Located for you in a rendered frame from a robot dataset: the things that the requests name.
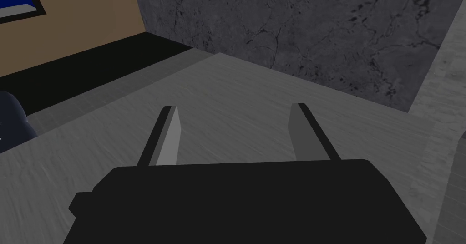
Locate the dark rounded object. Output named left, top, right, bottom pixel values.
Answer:
left=0, top=91, right=38, bottom=153

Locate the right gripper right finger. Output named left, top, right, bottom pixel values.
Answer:
left=288, top=103, right=342, bottom=162

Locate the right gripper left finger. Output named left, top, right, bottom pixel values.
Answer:
left=137, top=105, right=182, bottom=167

